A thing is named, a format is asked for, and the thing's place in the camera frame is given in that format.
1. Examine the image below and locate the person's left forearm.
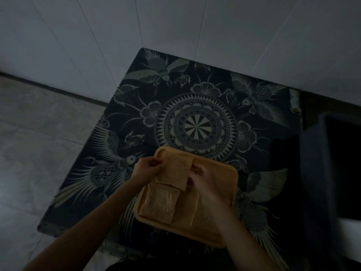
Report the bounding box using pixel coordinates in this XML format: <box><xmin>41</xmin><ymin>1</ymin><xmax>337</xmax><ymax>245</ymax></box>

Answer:
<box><xmin>23</xmin><ymin>178</ymin><xmax>145</xmax><ymax>271</ymax></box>

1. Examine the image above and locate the dark bird patterned tablecloth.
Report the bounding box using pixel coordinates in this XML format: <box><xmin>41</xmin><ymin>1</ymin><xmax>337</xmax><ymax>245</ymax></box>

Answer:
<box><xmin>37</xmin><ymin>48</ymin><xmax>304</xmax><ymax>271</ymax></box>

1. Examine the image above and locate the person's left hand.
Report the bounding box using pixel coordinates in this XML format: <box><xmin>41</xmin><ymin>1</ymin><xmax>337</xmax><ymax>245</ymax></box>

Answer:
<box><xmin>130</xmin><ymin>156</ymin><xmax>164</xmax><ymax>187</ymax></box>

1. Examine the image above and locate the dark blue plastic bin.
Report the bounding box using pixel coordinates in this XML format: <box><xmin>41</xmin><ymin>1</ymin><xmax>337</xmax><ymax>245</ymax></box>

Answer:
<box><xmin>298</xmin><ymin>111</ymin><xmax>361</xmax><ymax>271</ymax></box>

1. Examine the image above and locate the person's right hand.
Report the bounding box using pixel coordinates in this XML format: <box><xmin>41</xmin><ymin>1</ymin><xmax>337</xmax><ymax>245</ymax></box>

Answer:
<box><xmin>187</xmin><ymin>165</ymin><xmax>231</xmax><ymax>207</ymax></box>

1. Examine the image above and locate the person's right forearm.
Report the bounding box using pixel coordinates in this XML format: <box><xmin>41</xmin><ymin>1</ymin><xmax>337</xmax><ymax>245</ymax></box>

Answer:
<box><xmin>208</xmin><ymin>195</ymin><xmax>280</xmax><ymax>271</ymax></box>

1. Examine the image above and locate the tan plastic tray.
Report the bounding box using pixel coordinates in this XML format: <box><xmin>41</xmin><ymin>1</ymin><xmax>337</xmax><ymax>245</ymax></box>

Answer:
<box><xmin>133</xmin><ymin>146</ymin><xmax>239</xmax><ymax>249</ymax></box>

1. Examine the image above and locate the brown bread slice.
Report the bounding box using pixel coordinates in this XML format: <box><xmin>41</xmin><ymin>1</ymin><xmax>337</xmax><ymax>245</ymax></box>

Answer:
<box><xmin>155</xmin><ymin>151</ymin><xmax>196</xmax><ymax>192</ymax></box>
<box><xmin>172</xmin><ymin>189</ymin><xmax>199</xmax><ymax>228</ymax></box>
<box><xmin>139</xmin><ymin>183</ymin><xmax>181</xmax><ymax>225</ymax></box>

